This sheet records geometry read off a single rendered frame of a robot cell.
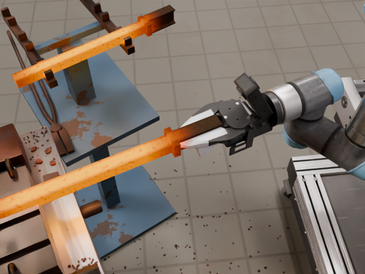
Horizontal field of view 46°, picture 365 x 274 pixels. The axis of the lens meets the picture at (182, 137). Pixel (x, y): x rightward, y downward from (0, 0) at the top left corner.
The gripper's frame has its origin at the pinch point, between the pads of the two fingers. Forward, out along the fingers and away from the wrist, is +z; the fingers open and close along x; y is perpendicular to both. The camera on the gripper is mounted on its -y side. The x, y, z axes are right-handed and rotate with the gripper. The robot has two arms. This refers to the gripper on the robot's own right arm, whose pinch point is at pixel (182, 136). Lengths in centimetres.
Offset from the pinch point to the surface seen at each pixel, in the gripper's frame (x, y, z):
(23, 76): 35.8, 6.1, 22.9
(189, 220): 28, 101, -16
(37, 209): -2.7, 0.2, 27.8
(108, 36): 40.4, 6.4, 0.6
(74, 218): -2.1, 8.7, 23.2
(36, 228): -5.4, 1.2, 28.9
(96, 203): 1.1, 12.0, 18.4
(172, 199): 41, 101, -14
